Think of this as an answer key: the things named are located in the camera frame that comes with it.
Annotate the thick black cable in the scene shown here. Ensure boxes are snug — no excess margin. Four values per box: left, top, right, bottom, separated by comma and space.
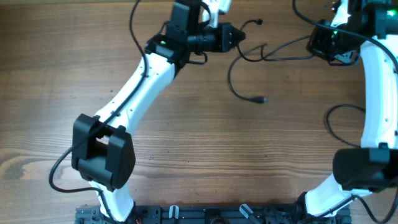
227, 18, 315, 105

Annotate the thin black USB cable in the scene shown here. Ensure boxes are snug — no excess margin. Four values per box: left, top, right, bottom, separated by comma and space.
324, 104, 366, 149

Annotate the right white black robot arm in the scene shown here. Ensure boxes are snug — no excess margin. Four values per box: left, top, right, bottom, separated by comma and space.
302, 1, 397, 222

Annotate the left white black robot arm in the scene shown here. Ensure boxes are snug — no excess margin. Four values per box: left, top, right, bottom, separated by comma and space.
72, 1, 245, 223

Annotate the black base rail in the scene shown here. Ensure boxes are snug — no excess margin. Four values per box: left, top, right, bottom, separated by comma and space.
75, 204, 352, 224

